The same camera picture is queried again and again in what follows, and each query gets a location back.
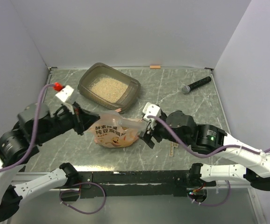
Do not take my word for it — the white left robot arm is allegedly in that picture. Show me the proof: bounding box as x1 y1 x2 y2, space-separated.
0 103 100 222

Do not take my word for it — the black handheld microphone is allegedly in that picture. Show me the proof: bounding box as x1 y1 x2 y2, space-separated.
181 76 212 94

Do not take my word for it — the pink cat litter bag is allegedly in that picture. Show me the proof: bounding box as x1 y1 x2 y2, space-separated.
89 108 147 148

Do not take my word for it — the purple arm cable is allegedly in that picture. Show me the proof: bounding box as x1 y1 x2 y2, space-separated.
0 84 56 180
146 115 270 160

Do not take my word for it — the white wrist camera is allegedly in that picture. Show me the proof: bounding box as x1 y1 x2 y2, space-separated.
53 82 78 105
142 102 161 130

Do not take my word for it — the beige cat litter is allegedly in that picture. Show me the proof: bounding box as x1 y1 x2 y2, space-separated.
90 77 128 103

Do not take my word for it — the small wooden comb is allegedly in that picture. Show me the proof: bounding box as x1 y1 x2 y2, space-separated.
169 141 178 157

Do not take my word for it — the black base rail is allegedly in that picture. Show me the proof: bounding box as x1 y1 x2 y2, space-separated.
60 169 222 199

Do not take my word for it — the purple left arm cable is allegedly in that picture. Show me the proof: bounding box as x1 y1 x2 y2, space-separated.
0 84 56 180

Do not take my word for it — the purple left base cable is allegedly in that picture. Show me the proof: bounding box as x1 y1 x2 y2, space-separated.
59 182 107 214

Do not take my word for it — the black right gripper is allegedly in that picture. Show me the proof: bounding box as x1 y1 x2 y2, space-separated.
137 112 191 148

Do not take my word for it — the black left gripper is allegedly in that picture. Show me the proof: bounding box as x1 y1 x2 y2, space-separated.
36 100 100 144

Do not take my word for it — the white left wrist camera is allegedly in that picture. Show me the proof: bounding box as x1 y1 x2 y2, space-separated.
53 82 78 105

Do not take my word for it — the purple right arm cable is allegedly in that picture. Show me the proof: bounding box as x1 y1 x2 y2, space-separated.
146 115 270 160

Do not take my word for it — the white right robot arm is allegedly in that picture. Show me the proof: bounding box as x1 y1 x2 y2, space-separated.
140 111 270 191

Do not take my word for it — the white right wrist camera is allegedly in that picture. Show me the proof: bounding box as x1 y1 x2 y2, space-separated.
142 102 161 130

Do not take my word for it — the orange tape piece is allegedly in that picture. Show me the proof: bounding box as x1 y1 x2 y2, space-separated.
149 65 161 69

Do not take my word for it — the brown plastic litter box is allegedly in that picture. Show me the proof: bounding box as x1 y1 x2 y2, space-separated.
78 63 141 112

